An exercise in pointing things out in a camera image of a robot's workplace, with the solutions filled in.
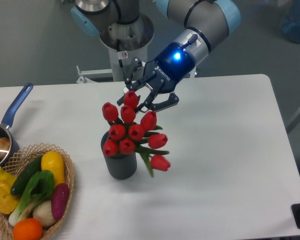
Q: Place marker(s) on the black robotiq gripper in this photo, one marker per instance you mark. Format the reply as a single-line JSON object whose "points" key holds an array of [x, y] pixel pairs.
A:
{"points": [[161, 74]]}

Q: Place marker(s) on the red tulip bouquet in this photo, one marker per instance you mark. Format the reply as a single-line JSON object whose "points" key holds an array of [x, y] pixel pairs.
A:
{"points": [[125, 136]]}

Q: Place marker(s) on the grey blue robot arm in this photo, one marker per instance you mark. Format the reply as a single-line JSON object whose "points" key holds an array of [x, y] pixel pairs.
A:
{"points": [[206, 23]]}

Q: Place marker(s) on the dark grey ribbed vase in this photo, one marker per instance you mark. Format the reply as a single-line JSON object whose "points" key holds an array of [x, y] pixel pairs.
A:
{"points": [[121, 167]]}

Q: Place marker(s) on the yellow squash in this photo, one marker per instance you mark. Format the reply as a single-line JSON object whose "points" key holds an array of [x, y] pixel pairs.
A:
{"points": [[53, 161]]}

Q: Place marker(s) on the purple sweet potato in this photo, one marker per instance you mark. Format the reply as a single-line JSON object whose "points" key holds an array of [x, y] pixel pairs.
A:
{"points": [[59, 200]]}

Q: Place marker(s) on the green bok choy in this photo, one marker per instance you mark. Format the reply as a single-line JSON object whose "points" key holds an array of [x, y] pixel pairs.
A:
{"points": [[38, 189]]}

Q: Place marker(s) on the green cucumber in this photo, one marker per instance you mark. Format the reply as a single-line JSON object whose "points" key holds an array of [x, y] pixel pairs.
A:
{"points": [[22, 180]]}

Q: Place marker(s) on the bread roll in saucepan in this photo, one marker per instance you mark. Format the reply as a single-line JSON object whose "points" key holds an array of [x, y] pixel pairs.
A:
{"points": [[4, 147]]}

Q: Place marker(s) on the white garlic bulb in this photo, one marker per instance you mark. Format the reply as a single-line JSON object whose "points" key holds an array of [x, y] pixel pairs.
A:
{"points": [[43, 213]]}

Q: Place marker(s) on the yellow bell pepper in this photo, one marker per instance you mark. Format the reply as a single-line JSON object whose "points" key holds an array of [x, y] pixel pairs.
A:
{"points": [[8, 202]]}

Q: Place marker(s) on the orange fruit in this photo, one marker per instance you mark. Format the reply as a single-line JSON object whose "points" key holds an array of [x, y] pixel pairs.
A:
{"points": [[28, 229]]}

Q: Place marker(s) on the blue handled saucepan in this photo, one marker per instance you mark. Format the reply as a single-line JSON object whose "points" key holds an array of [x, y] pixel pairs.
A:
{"points": [[8, 118]]}

